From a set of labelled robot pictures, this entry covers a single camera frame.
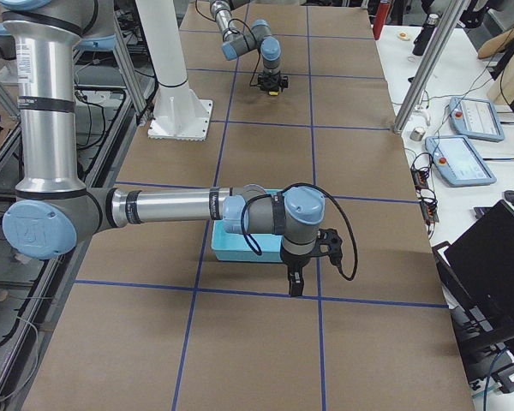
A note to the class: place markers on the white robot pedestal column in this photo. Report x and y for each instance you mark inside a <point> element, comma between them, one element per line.
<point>178,112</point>

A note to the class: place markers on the light blue plastic bin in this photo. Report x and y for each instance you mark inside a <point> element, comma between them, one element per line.
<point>247,224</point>

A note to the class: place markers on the far teach pendant tablet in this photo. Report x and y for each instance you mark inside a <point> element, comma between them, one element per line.
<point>476,119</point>

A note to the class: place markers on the red cylinder bottle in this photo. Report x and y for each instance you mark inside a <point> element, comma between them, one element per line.
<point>380,17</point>

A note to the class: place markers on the teach pendant tablet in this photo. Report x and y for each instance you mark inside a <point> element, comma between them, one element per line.
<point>476,119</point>
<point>458,162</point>

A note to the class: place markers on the black laptop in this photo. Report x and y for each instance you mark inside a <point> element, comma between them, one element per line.
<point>478,270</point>

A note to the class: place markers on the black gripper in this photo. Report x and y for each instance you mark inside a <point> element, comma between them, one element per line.
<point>294,261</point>
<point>269,80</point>

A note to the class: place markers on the black thermos bottle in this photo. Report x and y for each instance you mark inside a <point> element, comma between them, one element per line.
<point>426,33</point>

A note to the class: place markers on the near teach pendant tablet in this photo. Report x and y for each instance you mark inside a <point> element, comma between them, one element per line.
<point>458,162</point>

